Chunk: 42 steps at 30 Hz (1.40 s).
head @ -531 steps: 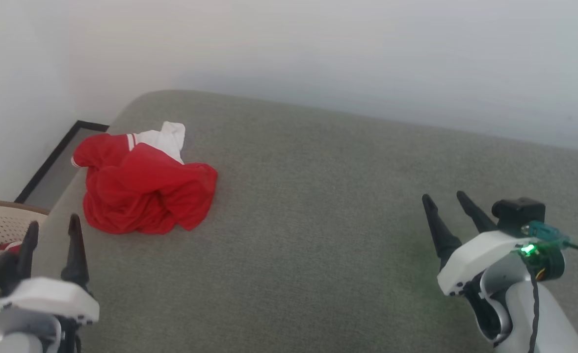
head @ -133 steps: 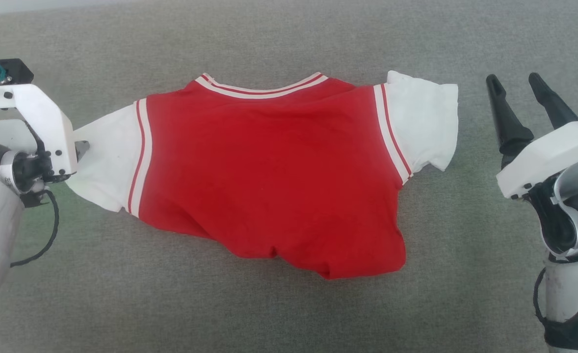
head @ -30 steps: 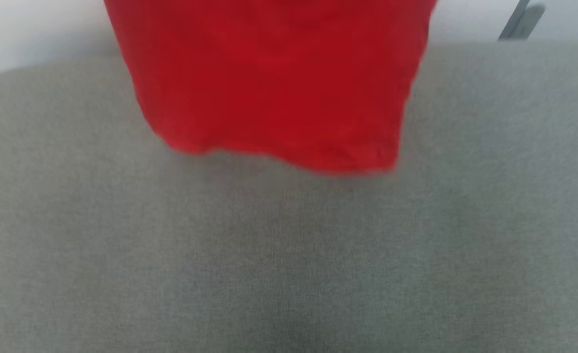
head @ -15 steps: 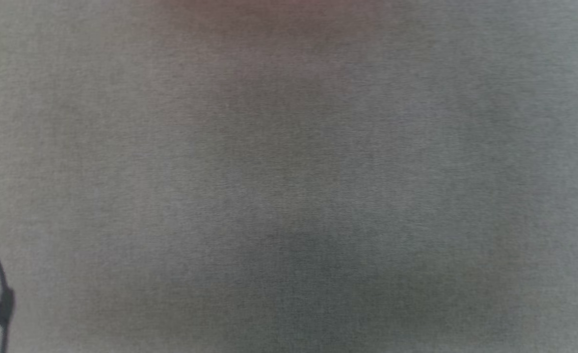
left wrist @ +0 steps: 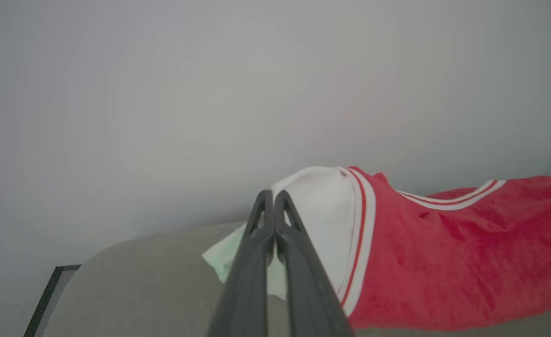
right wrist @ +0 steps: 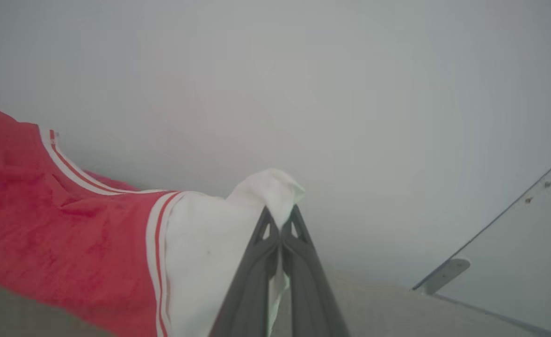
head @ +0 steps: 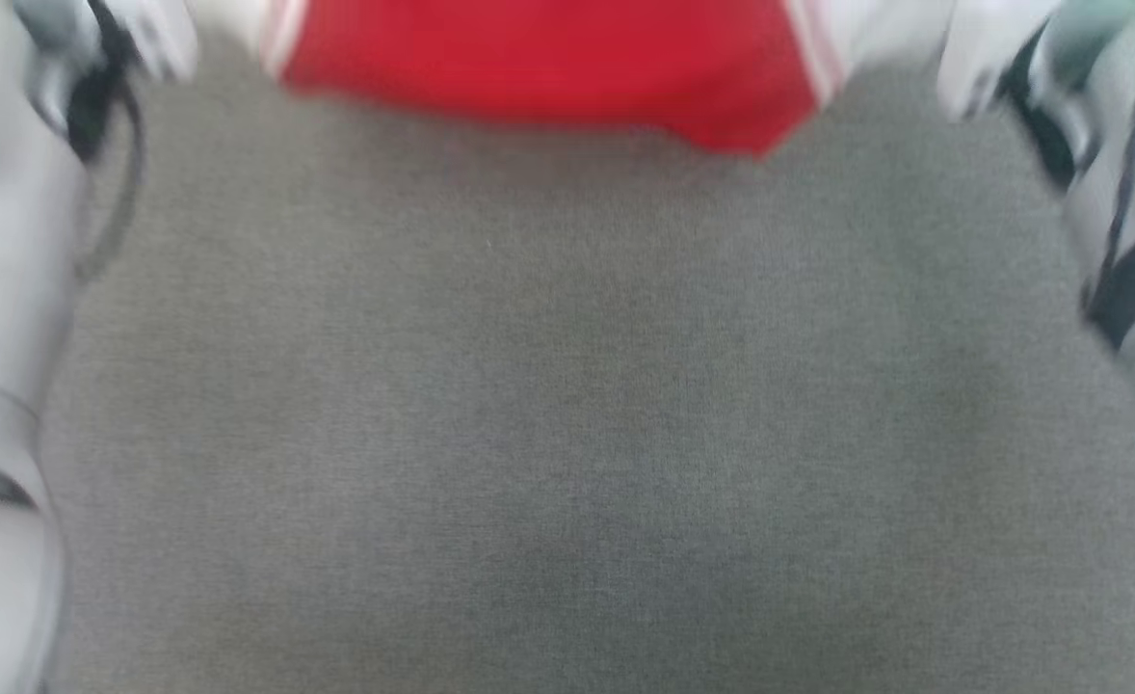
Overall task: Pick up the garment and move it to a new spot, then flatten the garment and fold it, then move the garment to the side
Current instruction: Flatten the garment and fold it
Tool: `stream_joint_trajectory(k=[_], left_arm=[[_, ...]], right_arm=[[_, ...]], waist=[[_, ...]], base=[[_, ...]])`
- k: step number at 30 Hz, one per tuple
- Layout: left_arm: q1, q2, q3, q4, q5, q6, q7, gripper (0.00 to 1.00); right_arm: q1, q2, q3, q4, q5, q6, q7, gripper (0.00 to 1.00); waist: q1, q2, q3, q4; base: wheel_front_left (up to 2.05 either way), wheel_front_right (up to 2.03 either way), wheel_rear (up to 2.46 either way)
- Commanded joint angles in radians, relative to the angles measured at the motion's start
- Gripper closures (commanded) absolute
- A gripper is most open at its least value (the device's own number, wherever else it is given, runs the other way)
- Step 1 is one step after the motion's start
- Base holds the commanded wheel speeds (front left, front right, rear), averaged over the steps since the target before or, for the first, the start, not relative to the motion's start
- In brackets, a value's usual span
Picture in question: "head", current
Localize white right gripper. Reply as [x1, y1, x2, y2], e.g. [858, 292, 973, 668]
[936, 0, 1060, 122]

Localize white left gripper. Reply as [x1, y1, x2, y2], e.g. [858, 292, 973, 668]
[105, 0, 200, 82]

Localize red basketball jersey number 23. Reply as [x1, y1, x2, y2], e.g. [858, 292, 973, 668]
[257, 0, 853, 157]

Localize grey fabric sofa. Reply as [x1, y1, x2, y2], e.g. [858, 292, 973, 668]
[38, 29, 1135, 694]

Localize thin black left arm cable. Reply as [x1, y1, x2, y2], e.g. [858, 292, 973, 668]
[71, 58, 149, 285]

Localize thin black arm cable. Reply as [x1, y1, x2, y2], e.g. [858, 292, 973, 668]
[1080, 0, 1135, 324]
[71, 58, 149, 285]

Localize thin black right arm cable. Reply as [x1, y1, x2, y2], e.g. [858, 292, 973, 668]
[1080, 0, 1135, 324]

